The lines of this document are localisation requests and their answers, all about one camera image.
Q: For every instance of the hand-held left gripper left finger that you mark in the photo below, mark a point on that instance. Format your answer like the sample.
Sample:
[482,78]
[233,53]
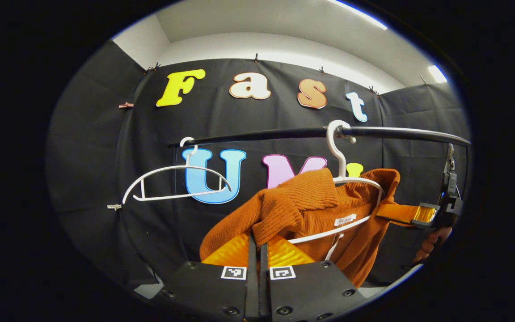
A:
[252,290]

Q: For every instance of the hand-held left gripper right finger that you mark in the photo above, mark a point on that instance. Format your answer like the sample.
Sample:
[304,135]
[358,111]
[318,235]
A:
[264,290]

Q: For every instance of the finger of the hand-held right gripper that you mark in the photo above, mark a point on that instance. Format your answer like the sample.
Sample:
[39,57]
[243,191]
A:
[400,212]

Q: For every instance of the orange button shirt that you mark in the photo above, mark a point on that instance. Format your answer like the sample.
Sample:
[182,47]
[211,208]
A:
[311,205]

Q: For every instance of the white clothes hanger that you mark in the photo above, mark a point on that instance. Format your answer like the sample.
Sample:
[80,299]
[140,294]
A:
[335,154]
[181,167]

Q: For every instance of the black clothes rack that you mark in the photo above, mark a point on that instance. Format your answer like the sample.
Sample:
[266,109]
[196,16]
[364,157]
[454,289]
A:
[284,133]

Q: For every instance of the small ceiling light panel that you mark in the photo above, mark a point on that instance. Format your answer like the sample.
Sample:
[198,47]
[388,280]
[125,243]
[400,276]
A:
[437,74]

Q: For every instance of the small silver clip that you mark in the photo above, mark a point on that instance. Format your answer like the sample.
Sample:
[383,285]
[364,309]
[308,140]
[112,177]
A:
[114,207]

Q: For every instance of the black backdrop cloth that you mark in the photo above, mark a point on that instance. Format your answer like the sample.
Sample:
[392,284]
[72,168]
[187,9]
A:
[92,156]

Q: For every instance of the small pink clip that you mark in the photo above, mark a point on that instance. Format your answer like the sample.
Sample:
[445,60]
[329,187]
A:
[126,105]

